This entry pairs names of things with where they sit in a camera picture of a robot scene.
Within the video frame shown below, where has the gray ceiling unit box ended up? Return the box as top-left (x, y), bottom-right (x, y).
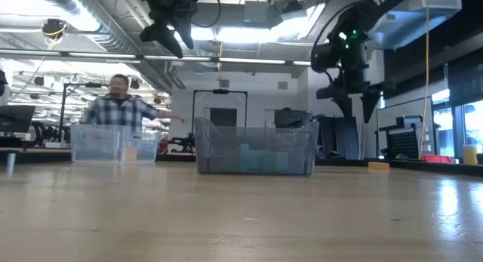
top-left (243, 0), bottom-right (282, 29)

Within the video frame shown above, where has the yellow container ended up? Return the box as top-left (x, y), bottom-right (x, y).
top-left (463, 144), bottom-right (478, 166)

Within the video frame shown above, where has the black ceiling dome camera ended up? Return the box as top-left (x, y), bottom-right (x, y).
top-left (41, 18), bottom-right (69, 39)

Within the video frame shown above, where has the person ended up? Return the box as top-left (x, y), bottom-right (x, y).
top-left (78, 73), bottom-right (186, 139)

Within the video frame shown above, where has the black gantry frame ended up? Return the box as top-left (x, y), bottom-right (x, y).
top-left (57, 82), bottom-right (122, 143)
top-left (192, 88), bottom-right (249, 122)

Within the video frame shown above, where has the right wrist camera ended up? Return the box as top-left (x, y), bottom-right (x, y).
top-left (310, 42), bottom-right (343, 74)

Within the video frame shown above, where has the gray translucent plastic bin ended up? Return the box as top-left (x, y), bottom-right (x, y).
top-left (193, 116), bottom-right (321, 177)

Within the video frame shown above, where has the clear plastic bin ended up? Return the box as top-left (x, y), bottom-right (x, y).
top-left (69, 123), bottom-right (159, 164)

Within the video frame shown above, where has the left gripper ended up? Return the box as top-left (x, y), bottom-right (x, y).
top-left (139, 0), bottom-right (203, 59)

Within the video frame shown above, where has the red box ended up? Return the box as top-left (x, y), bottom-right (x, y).
top-left (420, 154), bottom-right (454, 165)

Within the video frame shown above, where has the black computer monitor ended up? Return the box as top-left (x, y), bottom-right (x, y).
top-left (0, 104), bottom-right (36, 134)

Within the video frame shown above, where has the black pegboard cart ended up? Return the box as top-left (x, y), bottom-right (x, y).
top-left (375, 115), bottom-right (433, 163)

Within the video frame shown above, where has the orange cube block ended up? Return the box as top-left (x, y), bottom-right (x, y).
top-left (122, 147), bottom-right (139, 162)

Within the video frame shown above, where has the black cabinet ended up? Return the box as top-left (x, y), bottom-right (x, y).
top-left (318, 115), bottom-right (360, 160)

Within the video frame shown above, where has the white partition board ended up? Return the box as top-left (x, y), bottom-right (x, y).
top-left (376, 96), bottom-right (434, 157)

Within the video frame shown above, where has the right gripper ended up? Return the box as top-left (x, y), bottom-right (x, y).
top-left (317, 63), bottom-right (383, 124)

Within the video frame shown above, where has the long ceiling light bar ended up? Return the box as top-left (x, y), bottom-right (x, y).
top-left (0, 48), bottom-right (312, 69)

